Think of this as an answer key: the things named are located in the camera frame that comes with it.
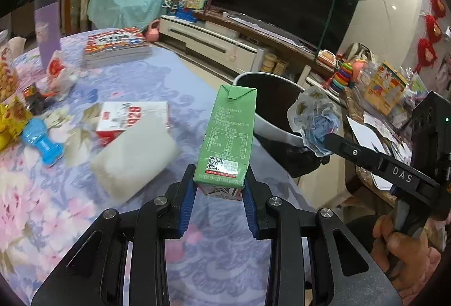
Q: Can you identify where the red and white box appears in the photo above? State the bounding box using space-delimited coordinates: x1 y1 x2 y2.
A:
96 101 170 146

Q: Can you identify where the green drink carton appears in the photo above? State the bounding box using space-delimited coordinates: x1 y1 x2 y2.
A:
193 84 258 201

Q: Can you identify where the green strap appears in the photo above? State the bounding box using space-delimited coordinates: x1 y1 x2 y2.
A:
319 0 341 53

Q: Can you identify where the patterned handbag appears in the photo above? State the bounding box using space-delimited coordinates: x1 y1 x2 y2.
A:
343 42 376 63

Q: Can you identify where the white television cabinet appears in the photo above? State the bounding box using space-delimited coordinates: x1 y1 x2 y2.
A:
155 12 339 88

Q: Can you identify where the red wall ornament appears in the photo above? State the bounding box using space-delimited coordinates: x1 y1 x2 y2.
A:
429 0 446 19
417 38 437 72
425 14 443 42

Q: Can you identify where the white soft tissue pack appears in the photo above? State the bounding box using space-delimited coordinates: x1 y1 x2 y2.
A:
91 114 182 204

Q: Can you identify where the pink toy watering can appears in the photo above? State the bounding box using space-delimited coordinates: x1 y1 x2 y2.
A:
146 19 162 42

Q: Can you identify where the yellow cartoon toy box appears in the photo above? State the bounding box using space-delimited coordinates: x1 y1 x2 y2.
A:
363 61 407 116

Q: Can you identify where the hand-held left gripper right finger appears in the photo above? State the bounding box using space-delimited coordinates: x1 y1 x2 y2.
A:
243 166 402 306

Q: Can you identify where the blue toy base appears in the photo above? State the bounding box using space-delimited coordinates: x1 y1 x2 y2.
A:
175 6 196 23

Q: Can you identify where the plastic wrapper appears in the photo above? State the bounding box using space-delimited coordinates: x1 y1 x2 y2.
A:
287 83 342 157

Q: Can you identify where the white paper sheet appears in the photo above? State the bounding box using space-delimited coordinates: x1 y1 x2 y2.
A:
347 116 388 153

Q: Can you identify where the red children's book stack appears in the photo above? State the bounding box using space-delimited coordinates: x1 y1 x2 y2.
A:
83 27 153 69

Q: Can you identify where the yellow round container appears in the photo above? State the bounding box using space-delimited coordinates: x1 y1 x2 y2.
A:
262 52 279 72

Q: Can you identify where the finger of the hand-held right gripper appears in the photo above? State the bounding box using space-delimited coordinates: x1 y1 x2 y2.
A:
322 133 387 177

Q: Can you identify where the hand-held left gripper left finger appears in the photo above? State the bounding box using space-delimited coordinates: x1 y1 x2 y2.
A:
31 165 198 306

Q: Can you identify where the yellow snack packet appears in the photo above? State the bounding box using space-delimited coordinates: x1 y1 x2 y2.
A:
0 96 32 152

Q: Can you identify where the dark small snack wrapper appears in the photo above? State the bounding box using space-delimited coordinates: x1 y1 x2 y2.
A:
23 84 46 114

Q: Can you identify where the toy cash register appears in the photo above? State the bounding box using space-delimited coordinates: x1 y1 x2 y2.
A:
319 49 337 67

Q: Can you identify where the person's right hand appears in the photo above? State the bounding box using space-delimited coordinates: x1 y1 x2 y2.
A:
372 212 443 306

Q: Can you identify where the black bin with white rim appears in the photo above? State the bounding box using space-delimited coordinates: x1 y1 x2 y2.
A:
233 71 341 179

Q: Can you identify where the blue plastic toy bottle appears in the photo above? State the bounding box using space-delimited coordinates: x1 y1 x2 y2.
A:
21 117 65 166

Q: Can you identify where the white and red plastic bag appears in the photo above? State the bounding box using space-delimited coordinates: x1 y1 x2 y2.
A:
37 50 78 100

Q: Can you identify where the pink plastic toy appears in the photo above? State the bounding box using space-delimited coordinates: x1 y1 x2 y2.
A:
354 59 369 85

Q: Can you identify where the clear bag of puffed snacks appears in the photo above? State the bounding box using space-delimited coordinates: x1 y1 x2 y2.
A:
0 49 20 106

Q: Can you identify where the rainbow stacking ring toy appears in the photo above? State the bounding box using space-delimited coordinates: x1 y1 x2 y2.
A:
329 61 356 93

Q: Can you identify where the purple cup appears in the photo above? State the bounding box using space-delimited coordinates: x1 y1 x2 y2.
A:
34 0 62 69

